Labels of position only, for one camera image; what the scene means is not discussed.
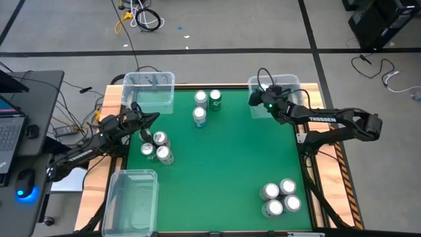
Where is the laptop computer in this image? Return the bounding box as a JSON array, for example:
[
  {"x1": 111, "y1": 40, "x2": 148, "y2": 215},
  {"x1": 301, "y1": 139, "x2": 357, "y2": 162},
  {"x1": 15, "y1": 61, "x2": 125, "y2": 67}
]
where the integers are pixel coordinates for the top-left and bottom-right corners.
[{"x1": 0, "y1": 94, "x2": 26, "y2": 175}]

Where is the yellow black hazard tape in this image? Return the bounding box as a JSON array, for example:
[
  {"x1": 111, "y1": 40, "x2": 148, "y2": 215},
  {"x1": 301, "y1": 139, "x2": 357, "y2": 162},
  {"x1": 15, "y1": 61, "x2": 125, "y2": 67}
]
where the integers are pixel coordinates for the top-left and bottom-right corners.
[{"x1": 332, "y1": 141, "x2": 365, "y2": 230}]

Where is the yellow cable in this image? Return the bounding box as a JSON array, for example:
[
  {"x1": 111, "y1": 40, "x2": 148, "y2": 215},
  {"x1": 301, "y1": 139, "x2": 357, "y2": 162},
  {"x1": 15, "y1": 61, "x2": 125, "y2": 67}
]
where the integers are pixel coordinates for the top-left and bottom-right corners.
[{"x1": 114, "y1": 11, "x2": 134, "y2": 36}]

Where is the small black device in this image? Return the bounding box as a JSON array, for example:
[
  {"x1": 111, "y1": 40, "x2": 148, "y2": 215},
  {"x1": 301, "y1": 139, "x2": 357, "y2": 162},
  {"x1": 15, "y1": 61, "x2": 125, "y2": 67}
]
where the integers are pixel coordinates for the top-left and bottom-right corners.
[{"x1": 25, "y1": 124, "x2": 40, "y2": 140}]

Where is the black cable with plug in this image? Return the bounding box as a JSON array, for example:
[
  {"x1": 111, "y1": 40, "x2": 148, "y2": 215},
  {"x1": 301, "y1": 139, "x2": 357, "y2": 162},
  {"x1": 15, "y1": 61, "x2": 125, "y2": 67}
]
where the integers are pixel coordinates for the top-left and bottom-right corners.
[{"x1": 350, "y1": 53, "x2": 396, "y2": 87}]

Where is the long black floor cable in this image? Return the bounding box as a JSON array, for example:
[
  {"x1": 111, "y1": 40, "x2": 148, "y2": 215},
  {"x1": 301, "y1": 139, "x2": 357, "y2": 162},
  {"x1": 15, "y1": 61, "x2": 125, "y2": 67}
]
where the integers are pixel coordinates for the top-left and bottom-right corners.
[{"x1": 110, "y1": 0, "x2": 162, "y2": 73}]

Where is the thick black cable loop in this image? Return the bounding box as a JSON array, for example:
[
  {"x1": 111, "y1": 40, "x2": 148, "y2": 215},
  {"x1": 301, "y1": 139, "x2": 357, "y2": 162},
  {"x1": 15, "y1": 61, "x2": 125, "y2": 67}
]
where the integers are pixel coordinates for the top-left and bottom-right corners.
[{"x1": 109, "y1": 73, "x2": 128, "y2": 86}]

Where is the black desk cable bundle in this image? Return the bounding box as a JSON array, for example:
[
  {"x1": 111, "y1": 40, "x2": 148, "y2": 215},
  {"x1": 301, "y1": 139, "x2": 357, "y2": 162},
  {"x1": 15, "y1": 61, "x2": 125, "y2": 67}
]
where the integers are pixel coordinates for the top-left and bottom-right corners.
[{"x1": 9, "y1": 69, "x2": 108, "y2": 132}]

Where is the black computer mouse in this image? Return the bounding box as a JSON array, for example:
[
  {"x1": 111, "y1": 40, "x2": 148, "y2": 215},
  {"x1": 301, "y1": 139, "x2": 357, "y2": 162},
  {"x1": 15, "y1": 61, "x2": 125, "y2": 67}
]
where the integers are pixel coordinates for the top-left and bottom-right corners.
[{"x1": 14, "y1": 169, "x2": 36, "y2": 199}]

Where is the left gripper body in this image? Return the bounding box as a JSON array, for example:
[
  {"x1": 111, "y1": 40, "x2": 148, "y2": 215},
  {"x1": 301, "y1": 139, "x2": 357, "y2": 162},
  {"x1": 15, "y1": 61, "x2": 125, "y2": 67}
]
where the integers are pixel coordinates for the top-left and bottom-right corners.
[{"x1": 123, "y1": 108, "x2": 147, "y2": 134}]

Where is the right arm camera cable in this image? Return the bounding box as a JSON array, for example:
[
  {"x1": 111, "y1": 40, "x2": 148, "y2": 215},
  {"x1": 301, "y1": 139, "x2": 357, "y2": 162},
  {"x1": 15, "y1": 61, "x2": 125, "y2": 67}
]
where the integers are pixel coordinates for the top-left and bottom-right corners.
[{"x1": 257, "y1": 67, "x2": 312, "y2": 109}]

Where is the silver can pair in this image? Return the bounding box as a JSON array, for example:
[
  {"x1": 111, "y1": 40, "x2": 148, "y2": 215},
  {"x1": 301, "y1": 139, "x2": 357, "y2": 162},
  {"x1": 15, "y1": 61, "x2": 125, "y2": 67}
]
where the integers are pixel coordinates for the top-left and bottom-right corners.
[{"x1": 192, "y1": 106, "x2": 208, "y2": 128}]

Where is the grey power brick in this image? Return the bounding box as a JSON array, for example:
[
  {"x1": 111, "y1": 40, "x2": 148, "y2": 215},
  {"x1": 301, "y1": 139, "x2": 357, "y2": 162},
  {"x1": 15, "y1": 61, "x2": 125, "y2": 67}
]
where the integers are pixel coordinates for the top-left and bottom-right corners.
[{"x1": 53, "y1": 125, "x2": 79, "y2": 138}]

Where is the black desk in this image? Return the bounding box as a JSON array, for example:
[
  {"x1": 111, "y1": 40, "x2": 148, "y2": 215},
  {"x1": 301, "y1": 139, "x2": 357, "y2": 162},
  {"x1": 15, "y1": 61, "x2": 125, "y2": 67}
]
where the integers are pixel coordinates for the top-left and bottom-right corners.
[{"x1": 0, "y1": 69, "x2": 66, "y2": 237}]

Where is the green Sprite can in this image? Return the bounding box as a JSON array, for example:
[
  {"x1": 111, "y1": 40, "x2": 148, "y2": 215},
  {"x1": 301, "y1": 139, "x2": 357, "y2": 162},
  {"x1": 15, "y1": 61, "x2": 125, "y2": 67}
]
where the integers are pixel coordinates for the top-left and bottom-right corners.
[
  {"x1": 209, "y1": 89, "x2": 223, "y2": 112},
  {"x1": 137, "y1": 128, "x2": 154, "y2": 143},
  {"x1": 140, "y1": 142, "x2": 157, "y2": 162}
]

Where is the green table mat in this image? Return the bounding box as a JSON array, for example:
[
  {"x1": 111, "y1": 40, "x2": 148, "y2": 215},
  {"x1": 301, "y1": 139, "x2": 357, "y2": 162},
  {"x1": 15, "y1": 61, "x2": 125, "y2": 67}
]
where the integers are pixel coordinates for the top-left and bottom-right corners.
[{"x1": 126, "y1": 88, "x2": 312, "y2": 232}]

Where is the silver Diet Coke can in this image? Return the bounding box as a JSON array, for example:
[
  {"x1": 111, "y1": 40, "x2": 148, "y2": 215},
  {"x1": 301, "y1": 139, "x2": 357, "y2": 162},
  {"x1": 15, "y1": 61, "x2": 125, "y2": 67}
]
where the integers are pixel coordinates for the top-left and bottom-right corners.
[
  {"x1": 259, "y1": 182, "x2": 280, "y2": 201},
  {"x1": 260, "y1": 199, "x2": 284, "y2": 219},
  {"x1": 153, "y1": 130, "x2": 171, "y2": 148},
  {"x1": 155, "y1": 145, "x2": 175, "y2": 166}
]

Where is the black monitor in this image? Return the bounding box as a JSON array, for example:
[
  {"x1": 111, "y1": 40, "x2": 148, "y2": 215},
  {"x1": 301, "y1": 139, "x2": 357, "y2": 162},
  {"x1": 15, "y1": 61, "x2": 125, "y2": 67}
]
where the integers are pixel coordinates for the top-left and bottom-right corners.
[{"x1": 0, "y1": 70, "x2": 30, "y2": 94}]

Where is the white cable coil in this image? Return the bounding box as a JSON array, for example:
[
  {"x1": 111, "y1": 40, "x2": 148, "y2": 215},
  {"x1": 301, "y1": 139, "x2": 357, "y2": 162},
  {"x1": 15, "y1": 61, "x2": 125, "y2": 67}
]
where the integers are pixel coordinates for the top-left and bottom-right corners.
[{"x1": 129, "y1": 0, "x2": 165, "y2": 30}]

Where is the black computer tower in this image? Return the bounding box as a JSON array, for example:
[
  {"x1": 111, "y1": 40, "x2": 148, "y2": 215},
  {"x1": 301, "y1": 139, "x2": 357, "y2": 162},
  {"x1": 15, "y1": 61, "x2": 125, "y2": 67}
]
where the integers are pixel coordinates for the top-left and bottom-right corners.
[{"x1": 347, "y1": 0, "x2": 421, "y2": 51}]

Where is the clear plastic bin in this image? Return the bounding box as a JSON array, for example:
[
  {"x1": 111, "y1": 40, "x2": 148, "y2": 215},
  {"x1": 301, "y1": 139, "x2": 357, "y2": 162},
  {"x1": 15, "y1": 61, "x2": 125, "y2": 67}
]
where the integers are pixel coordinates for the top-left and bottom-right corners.
[
  {"x1": 101, "y1": 169, "x2": 159, "y2": 237},
  {"x1": 121, "y1": 71, "x2": 176, "y2": 115},
  {"x1": 247, "y1": 74, "x2": 303, "y2": 120}
]

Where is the black cable coil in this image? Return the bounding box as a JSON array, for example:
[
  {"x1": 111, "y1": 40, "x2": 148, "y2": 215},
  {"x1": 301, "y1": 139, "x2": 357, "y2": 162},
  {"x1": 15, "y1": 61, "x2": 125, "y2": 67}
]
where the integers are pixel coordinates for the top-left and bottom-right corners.
[{"x1": 134, "y1": 7, "x2": 162, "y2": 33}]

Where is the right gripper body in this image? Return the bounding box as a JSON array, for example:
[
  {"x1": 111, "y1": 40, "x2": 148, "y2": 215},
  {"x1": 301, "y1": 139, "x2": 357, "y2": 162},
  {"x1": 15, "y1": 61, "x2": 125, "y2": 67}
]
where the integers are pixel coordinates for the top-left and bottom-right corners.
[{"x1": 261, "y1": 84, "x2": 292, "y2": 125}]

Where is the white floor cable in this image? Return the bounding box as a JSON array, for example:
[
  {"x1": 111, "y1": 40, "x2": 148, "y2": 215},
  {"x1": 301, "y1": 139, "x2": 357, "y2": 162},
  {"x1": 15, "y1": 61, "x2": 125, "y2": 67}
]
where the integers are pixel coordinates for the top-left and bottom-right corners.
[{"x1": 381, "y1": 70, "x2": 421, "y2": 94}]

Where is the black metal rig frame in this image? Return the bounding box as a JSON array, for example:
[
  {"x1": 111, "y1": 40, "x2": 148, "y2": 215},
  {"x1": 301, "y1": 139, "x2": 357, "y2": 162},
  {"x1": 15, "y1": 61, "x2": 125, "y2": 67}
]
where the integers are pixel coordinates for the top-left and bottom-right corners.
[{"x1": 74, "y1": 82, "x2": 364, "y2": 237}]

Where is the orange cable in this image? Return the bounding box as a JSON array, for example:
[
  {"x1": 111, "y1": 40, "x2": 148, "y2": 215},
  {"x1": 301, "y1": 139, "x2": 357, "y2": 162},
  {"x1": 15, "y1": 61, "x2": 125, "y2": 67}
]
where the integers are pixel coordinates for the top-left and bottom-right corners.
[{"x1": 51, "y1": 109, "x2": 101, "y2": 131}]

